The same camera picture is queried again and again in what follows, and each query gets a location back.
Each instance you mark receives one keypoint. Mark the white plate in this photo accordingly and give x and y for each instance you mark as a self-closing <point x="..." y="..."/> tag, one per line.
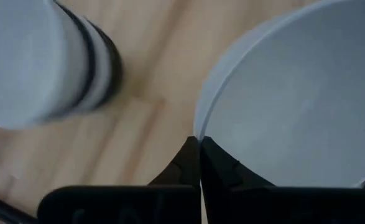
<point x="294" y="93"/>

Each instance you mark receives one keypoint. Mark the grey-blue plastic bowl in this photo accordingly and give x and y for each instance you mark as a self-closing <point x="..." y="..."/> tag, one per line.
<point x="103" y="65"/>
<point x="20" y="62"/>

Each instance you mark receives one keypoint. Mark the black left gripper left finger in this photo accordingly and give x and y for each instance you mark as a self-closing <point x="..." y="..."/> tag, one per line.
<point x="123" y="205"/>

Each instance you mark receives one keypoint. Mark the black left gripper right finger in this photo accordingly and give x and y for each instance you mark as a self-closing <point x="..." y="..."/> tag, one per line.
<point x="278" y="205"/>

